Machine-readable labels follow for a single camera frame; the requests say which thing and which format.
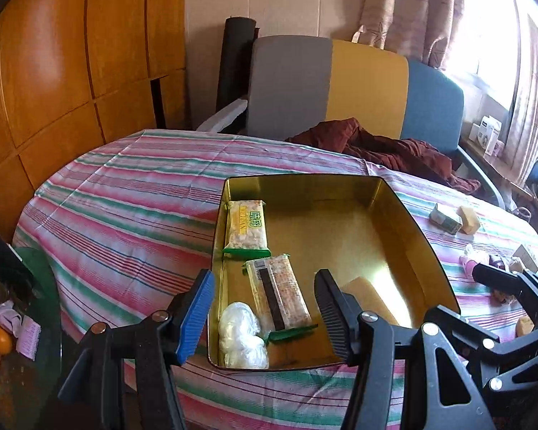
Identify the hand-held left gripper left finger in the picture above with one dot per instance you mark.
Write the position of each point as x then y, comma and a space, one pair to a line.
195, 318

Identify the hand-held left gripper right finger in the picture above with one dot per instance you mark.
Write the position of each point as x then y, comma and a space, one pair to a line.
329, 313

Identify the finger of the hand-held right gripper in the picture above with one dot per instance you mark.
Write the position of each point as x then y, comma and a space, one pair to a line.
497, 277
479, 333

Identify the beige snack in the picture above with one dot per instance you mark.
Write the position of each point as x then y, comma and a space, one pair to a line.
469, 219

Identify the green white snack box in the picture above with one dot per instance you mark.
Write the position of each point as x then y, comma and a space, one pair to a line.
444, 218

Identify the gold metal tin box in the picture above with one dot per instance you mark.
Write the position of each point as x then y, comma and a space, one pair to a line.
340, 233

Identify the white plastic wrapped bundle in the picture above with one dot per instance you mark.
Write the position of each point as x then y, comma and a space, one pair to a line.
242, 336

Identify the yellow green rice cracker packet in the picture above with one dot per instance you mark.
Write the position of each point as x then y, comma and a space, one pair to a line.
246, 228

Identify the wooden side desk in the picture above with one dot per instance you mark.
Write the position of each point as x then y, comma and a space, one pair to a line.
497, 170

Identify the striped tablecloth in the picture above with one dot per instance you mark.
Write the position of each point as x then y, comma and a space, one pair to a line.
130, 215

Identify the white carton box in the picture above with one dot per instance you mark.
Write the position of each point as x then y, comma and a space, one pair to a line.
486, 134

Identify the green glass table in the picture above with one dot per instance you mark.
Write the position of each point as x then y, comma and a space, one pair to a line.
31, 286

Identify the pink ribbed cloth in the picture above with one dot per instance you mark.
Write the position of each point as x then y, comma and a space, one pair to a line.
28, 338

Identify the maroon cloth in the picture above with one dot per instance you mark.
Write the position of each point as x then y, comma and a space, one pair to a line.
385, 148

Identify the beige patterned curtain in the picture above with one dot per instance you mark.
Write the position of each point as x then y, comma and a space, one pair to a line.
531, 98
408, 9

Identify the orange fruit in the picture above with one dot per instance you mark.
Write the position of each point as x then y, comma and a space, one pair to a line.
1, 340

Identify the white foam piece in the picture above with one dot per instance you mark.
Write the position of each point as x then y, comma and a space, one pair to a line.
222, 116

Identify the grey yellow blue sofa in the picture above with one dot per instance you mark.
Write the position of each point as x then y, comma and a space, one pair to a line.
296, 85

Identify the black rolled mat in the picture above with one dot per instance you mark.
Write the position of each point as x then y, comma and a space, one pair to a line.
233, 62

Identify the wooden wardrobe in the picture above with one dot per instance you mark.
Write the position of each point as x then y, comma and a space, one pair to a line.
71, 76

